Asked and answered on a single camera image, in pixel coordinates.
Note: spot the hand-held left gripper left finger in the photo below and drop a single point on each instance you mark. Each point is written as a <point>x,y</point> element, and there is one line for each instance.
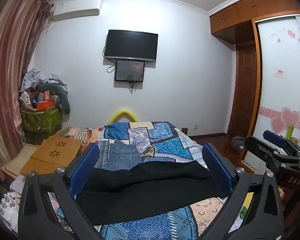
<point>83,170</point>

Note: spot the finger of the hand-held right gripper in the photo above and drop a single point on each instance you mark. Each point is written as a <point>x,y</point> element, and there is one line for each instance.
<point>277,140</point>
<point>260,147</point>

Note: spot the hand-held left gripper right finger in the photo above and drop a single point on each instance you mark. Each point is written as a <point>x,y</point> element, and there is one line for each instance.
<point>216,170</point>

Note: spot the black pants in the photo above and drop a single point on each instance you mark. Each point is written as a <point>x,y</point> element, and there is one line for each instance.
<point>140,192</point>

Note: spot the green bottle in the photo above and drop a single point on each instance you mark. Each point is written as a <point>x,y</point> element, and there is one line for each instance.
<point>289,131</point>

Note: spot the grey backpack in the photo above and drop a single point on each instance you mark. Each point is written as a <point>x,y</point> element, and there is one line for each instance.
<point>237,143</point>

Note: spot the wooden lap table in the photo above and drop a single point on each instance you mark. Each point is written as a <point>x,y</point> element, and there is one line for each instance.
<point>52,152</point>

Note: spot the striped beige blanket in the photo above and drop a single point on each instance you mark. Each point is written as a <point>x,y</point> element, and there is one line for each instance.
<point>75,133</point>

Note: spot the folded blue jeans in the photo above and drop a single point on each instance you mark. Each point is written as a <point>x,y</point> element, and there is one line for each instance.
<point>122,157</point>

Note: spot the blue patchwork bedspread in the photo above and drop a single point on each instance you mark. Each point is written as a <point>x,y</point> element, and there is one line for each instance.
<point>165,140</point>

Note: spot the green patterned storage bag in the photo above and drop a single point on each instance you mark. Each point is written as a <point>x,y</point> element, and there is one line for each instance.
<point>41,118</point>

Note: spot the yellow foam tube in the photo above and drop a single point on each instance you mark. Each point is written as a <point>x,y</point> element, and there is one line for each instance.
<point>122,112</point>

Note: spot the orange box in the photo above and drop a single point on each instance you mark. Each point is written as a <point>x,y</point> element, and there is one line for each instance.
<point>45,105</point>

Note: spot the printed paper bags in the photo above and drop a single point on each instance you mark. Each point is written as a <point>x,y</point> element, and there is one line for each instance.
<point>8,210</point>

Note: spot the pile of grey clothes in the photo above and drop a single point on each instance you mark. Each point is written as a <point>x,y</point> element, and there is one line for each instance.
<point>37,77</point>

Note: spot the striped pink curtain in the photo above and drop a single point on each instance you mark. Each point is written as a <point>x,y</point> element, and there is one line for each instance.
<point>10,67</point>

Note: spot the wooden overhead cabinet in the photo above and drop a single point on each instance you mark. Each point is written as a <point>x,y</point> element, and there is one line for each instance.
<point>240,15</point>

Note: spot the white air conditioner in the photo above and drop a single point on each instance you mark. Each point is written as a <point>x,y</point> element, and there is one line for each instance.
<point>76,8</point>

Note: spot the white wall socket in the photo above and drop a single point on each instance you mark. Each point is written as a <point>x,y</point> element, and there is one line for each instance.
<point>196,127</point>

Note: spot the small black wall monitor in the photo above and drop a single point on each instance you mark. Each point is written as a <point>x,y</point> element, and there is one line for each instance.
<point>129,70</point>

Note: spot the large black wall television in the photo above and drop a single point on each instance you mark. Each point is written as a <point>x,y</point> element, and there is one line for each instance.
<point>131,45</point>

